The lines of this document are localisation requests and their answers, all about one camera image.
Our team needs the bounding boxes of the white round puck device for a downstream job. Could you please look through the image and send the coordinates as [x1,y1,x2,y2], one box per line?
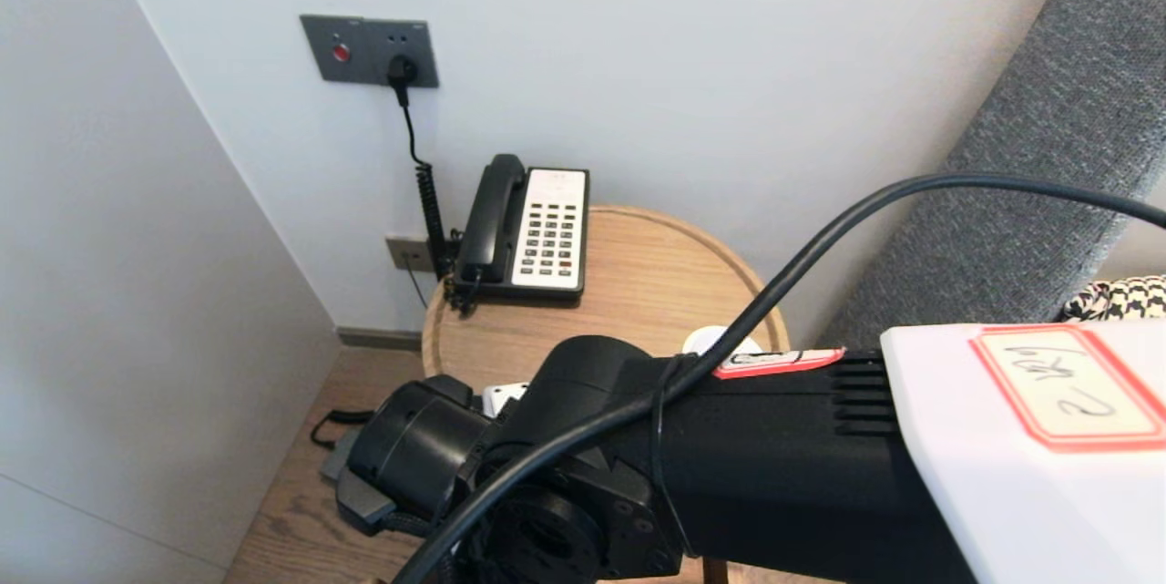
[683,326,764,359]

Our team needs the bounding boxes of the black and white telephone base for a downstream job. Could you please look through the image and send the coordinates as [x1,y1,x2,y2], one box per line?
[455,167,590,302]

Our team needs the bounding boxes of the round wooden side table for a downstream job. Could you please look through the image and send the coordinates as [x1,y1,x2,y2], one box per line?
[421,204,792,403]

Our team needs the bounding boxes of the black telephone handset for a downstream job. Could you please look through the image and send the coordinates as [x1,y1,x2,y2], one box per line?
[455,154,527,284]

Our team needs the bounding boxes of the grey power adapter brick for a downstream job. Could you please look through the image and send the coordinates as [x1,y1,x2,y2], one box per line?
[319,425,365,483]

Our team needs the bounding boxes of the grey fabric bed headboard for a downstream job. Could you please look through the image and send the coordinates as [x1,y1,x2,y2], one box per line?
[820,0,1166,350]

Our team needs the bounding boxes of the black white houndstooth pillow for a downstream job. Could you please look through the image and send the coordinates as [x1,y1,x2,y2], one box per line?
[1061,274,1166,323]

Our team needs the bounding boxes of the black coiled handset cord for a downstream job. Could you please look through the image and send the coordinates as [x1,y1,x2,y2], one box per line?
[442,272,479,319]

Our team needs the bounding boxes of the black coiled power cable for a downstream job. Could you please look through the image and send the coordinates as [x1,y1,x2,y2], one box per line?
[310,56,456,450]

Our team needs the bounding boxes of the beige wall jack plate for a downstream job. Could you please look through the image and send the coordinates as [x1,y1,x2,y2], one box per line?
[386,238,436,273]

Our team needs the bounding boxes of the brown wall baseboard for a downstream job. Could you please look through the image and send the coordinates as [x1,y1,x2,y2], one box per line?
[337,327,425,353]

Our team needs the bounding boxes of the grey wall socket panel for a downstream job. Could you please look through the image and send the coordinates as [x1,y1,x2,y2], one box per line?
[301,15,440,89]

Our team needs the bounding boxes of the black right arm cable harness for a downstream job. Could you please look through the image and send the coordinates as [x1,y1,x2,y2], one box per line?
[392,172,1166,584]

